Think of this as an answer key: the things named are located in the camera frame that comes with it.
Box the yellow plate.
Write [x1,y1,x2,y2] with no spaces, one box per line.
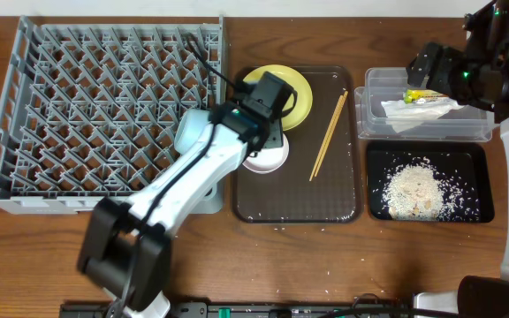
[242,64,313,131]

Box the green snack wrapper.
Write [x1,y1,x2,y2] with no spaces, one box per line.
[403,89,448,104]

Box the light blue bowl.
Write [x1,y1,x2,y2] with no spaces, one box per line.
[174,109,212,155]

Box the white paper napkin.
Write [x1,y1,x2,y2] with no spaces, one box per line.
[381,98,464,133]

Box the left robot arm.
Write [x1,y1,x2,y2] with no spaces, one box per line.
[77,72,297,317]

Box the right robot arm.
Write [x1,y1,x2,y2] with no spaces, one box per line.
[406,0,509,317]

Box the black waste tray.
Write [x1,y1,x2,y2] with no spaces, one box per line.
[366,141,495,223]

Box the wooden chopstick left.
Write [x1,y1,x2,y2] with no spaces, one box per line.
[308,95,344,182]

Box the wooden chopstick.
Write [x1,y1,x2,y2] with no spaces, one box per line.
[312,90,349,178]
[308,95,344,182]

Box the wooden chopstick right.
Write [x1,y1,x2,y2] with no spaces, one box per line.
[312,90,349,178]

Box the clear plastic bin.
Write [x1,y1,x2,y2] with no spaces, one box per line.
[354,67,498,142]

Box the dark brown serving tray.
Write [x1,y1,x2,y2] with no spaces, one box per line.
[232,65,364,223]

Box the spilled rice pile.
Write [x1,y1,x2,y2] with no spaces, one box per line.
[368,151,482,223]

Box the grey plastic dish rack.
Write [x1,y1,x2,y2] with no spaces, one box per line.
[0,17,228,215]

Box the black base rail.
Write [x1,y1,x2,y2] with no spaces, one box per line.
[58,302,389,318]

